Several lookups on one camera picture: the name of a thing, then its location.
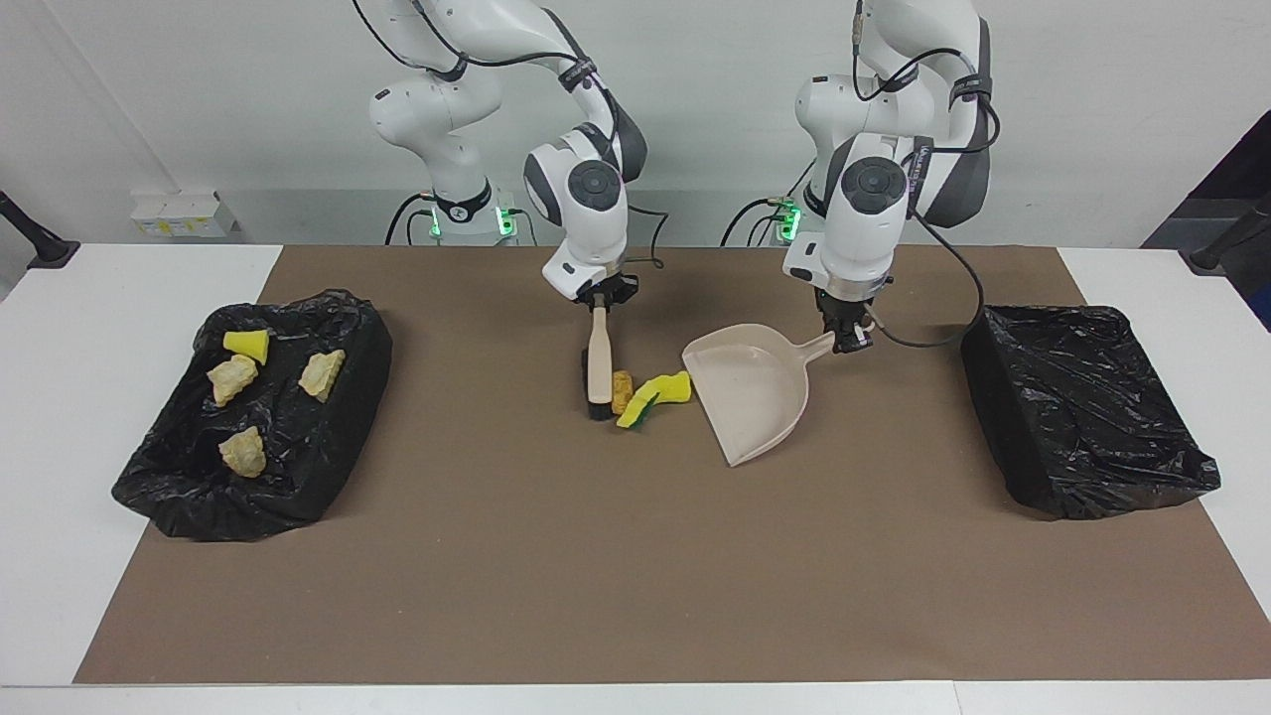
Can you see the brown table mat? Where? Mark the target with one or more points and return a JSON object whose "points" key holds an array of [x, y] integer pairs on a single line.
{"points": [[635, 596]]}

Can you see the beige plastic dustpan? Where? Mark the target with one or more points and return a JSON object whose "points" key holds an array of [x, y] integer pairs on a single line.
{"points": [[755, 397]]}

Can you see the white wall outlet box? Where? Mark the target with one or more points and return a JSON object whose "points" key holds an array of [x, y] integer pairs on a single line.
{"points": [[184, 216]]}

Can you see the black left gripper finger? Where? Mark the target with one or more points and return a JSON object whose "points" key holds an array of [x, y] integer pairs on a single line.
{"points": [[862, 332], [839, 338]]}

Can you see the brown nugget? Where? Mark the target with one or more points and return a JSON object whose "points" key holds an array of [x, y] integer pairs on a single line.
{"points": [[623, 392]]}

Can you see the pale bread chunk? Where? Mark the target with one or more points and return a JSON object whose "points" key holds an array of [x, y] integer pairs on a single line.
{"points": [[232, 379], [243, 454]]}

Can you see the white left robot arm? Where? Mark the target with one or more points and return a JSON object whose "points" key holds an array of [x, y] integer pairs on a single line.
{"points": [[864, 228]]}

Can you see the striped orange croissant piece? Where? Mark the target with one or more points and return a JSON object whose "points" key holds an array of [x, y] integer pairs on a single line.
{"points": [[321, 374]]}

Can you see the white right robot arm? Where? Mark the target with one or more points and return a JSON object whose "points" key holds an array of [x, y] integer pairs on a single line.
{"points": [[591, 218]]}

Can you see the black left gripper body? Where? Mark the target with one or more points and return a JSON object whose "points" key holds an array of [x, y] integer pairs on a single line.
{"points": [[846, 306]]}

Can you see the black bag-lined bin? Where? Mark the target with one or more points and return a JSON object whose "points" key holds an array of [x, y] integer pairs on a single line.
{"points": [[1082, 417], [298, 477]]}

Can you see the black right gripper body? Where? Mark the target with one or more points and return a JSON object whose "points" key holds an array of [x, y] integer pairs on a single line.
{"points": [[608, 286]]}

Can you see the beige hand brush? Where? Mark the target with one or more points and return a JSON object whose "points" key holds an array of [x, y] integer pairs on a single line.
{"points": [[599, 367]]}

